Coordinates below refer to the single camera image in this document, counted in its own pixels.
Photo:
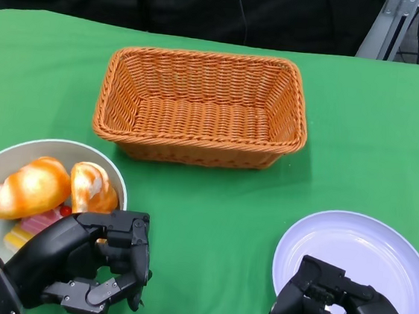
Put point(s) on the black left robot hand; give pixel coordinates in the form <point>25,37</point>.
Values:
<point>72,247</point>

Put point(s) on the magenta pink cake slice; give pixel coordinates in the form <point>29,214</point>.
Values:
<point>39,222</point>

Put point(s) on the yellow cake slice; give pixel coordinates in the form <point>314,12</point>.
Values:
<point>17,239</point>

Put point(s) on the orange white twisted bread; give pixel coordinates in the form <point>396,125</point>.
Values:
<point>30,187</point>
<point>90,189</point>

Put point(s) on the pale green bowl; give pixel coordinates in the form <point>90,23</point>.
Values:
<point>14,155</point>

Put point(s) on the lavender plate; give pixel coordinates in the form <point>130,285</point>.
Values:
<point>354,239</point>

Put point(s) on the orange wicker basket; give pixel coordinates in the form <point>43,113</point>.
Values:
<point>198,118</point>

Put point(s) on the green tablecloth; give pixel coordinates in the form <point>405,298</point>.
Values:
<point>346,141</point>

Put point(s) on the grey metal frame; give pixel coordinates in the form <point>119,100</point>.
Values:
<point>377,36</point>

